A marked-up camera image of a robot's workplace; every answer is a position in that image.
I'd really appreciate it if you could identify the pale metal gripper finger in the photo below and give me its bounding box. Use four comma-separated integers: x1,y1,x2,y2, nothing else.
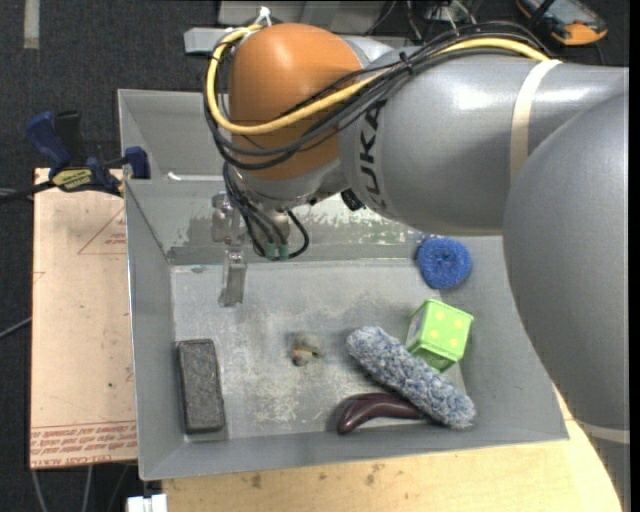
217,249,249,308
209,191,238,247

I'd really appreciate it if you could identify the grey metal bin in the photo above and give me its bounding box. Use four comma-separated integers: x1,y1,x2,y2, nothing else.
118,88,570,482

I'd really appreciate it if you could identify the small grey-brown fuzzy lump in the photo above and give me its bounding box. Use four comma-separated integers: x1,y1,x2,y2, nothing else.
286,331,324,368

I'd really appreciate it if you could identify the dark grey flat block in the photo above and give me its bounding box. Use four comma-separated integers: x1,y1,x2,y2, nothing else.
175,338,228,436

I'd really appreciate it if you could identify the brown cardboard board, red print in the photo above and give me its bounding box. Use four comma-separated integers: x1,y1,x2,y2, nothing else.
29,167,139,470

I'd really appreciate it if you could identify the blue round scrubber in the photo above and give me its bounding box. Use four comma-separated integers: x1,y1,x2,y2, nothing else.
414,236,474,292

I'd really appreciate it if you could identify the dark maroon curved object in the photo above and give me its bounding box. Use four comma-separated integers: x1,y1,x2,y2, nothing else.
335,391,432,437

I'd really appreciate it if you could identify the green cube with yellow dots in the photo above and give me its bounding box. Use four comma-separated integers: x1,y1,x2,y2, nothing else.
404,298,475,374

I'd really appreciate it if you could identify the blue and white fluffy duster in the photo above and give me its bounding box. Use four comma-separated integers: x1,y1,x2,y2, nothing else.
345,325,478,431

